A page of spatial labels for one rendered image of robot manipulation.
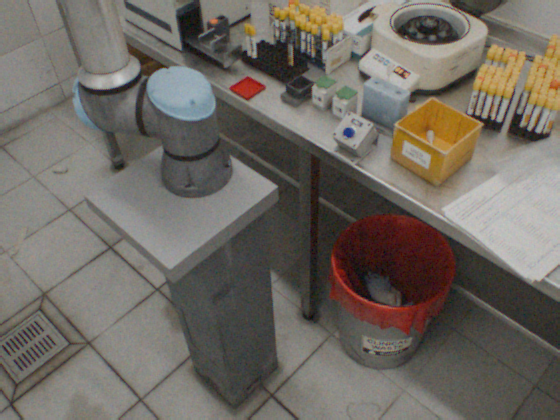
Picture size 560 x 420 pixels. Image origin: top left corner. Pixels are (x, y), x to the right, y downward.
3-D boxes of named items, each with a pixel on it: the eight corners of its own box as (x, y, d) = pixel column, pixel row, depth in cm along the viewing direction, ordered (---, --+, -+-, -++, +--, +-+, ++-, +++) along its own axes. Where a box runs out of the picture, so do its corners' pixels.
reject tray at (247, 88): (229, 89, 146) (228, 87, 145) (248, 78, 149) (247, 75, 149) (247, 100, 143) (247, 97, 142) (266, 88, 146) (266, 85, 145)
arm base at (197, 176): (184, 209, 113) (176, 173, 105) (149, 169, 121) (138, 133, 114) (246, 176, 119) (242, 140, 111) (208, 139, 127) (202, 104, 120)
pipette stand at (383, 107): (357, 120, 136) (360, 86, 128) (374, 106, 139) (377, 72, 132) (391, 138, 131) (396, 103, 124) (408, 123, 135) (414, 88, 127)
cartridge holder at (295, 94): (280, 98, 143) (279, 86, 140) (304, 82, 147) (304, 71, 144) (295, 107, 140) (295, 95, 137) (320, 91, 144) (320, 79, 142)
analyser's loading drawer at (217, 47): (176, 40, 159) (173, 23, 155) (194, 31, 162) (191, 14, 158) (225, 68, 149) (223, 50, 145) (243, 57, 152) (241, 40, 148)
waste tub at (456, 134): (388, 158, 127) (393, 124, 119) (424, 131, 133) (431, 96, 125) (437, 189, 120) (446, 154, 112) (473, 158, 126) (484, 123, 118)
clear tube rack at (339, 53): (271, 47, 159) (270, 24, 153) (295, 32, 163) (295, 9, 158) (326, 75, 149) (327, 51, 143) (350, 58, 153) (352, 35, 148)
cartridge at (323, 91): (311, 105, 140) (311, 83, 135) (324, 96, 143) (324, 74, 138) (323, 112, 139) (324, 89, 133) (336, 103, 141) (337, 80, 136)
